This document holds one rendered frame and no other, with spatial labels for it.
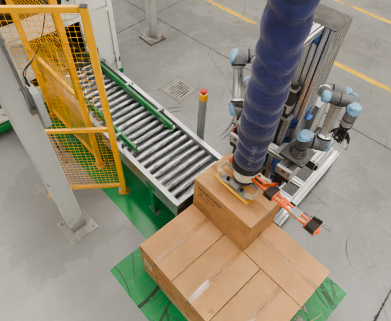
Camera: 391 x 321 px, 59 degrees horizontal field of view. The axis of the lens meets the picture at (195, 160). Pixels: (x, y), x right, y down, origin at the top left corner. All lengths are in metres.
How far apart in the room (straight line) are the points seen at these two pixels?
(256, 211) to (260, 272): 0.52
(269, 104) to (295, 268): 1.53
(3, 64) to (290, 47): 1.52
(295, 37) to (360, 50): 4.76
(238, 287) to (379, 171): 2.49
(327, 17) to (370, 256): 2.39
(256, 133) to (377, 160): 2.84
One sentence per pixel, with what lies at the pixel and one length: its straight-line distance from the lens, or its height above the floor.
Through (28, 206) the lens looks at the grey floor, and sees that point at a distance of 4.02.
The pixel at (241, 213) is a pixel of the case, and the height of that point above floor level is 0.94.
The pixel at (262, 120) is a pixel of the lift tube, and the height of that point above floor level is 1.83.
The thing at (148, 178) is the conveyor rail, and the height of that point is 0.59.
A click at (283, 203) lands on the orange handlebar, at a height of 1.20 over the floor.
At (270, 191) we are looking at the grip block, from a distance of 2.48.
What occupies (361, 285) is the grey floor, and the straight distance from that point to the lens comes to 3.79.
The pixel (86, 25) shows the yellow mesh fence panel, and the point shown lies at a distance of 2.44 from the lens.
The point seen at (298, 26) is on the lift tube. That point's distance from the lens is 1.67.
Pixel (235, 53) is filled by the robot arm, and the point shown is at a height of 1.60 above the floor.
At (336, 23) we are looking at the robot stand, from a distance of 2.57.
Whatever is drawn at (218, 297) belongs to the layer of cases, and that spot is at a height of 0.54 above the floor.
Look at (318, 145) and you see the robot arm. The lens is 2.82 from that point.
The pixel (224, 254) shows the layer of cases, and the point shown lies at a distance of 2.91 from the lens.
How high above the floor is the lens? 3.22
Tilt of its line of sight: 52 degrees down
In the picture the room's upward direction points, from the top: 4 degrees clockwise
